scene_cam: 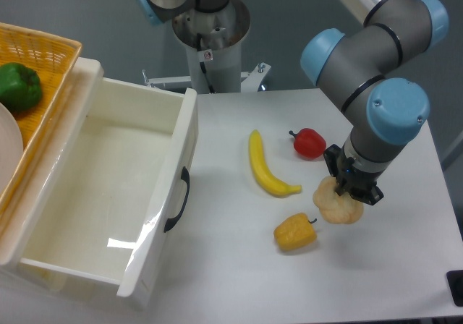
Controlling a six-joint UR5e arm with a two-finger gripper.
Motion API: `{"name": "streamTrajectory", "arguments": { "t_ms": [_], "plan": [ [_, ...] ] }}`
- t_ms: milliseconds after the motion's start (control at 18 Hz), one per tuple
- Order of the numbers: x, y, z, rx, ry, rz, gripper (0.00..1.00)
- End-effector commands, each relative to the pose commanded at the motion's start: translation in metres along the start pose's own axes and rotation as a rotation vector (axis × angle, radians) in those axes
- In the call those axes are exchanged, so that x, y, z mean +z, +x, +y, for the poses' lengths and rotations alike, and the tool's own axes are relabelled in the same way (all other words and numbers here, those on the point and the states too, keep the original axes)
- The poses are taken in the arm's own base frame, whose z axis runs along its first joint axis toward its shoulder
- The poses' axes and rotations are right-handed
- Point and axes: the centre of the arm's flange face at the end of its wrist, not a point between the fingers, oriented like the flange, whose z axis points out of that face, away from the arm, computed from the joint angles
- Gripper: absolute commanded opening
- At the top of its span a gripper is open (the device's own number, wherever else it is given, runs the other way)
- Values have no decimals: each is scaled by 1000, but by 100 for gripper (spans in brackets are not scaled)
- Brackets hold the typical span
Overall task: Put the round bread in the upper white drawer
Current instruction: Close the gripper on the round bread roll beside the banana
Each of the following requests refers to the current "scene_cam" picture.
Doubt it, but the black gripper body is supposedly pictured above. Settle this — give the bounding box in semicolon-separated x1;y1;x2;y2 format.
323;144;383;205

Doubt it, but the round beige bread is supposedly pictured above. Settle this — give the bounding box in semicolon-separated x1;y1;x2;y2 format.
313;176;364;224

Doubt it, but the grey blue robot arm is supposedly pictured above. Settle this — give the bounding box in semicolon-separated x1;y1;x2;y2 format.
138;0;449;205

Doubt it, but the white open upper drawer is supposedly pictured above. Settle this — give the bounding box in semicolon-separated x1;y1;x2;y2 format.
24;79;198;309

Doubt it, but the white drawer cabinet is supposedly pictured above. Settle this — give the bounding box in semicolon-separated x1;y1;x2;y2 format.
1;58;103;291

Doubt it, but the red bell pepper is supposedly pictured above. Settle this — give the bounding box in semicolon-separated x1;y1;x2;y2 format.
289;128;326;160

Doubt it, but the yellow bell pepper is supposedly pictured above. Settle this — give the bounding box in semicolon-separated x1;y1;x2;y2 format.
273;213;318;252

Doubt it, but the yellow banana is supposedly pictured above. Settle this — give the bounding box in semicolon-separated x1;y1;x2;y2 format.
248;129;302;197

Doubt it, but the black object at table edge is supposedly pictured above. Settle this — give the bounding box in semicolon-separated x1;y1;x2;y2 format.
446;270;463;307

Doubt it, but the yellow woven basket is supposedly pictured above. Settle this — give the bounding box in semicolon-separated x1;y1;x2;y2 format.
1;23;82;213

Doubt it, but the white plate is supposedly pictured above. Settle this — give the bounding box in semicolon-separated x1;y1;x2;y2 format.
0;105;23;192

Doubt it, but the green bell pepper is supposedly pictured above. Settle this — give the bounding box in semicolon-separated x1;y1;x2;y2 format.
1;62;43;114

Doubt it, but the black drawer handle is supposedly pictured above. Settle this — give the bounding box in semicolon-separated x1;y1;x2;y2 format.
163;166;191;233

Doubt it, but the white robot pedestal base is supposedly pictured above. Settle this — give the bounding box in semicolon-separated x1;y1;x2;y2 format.
142;0;271;94

